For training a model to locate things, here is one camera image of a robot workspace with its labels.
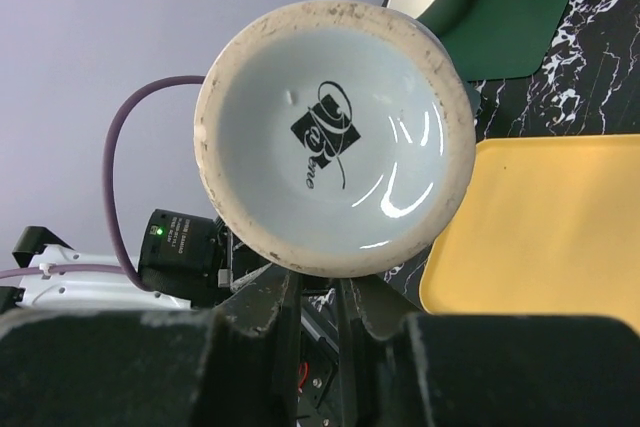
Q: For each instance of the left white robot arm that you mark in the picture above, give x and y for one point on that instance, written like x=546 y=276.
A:
x=182 y=264

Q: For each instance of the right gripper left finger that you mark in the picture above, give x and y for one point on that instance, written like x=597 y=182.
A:
x=233 y=365

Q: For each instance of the dark green mat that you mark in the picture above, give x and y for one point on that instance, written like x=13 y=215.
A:
x=500 y=39

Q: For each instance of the white footed mug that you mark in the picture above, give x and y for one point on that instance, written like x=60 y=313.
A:
x=335 y=138

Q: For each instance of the orange rectangular tray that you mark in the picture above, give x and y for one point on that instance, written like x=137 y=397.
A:
x=549 y=225

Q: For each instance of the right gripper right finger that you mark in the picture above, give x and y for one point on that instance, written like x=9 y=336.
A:
x=403 y=367

